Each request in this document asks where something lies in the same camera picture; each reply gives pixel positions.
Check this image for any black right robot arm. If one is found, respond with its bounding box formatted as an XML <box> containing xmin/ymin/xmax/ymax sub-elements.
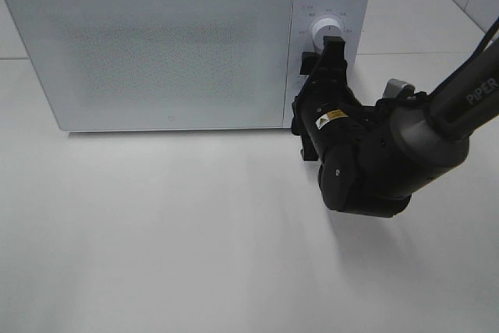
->
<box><xmin>291</xmin><ymin>24</ymin><xmax>498</xmax><ymax>218</ymax></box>

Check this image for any white upper power knob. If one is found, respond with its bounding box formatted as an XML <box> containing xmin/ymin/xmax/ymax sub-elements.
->
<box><xmin>311</xmin><ymin>16</ymin><xmax>343</xmax><ymax>52</ymax></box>

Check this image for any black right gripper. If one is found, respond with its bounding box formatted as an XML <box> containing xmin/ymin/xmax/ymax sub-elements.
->
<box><xmin>292</xmin><ymin>36</ymin><xmax>374</xmax><ymax>161</ymax></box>

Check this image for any white microwave door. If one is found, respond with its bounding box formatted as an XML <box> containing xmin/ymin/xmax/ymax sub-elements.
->
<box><xmin>5</xmin><ymin>0</ymin><xmax>292</xmax><ymax>132</ymax></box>

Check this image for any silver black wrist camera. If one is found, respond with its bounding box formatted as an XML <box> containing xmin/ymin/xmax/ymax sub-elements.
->
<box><xmin>382</xmin><ymin>79</ymin><xmax>415</xmax><ymax>99</ymax></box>

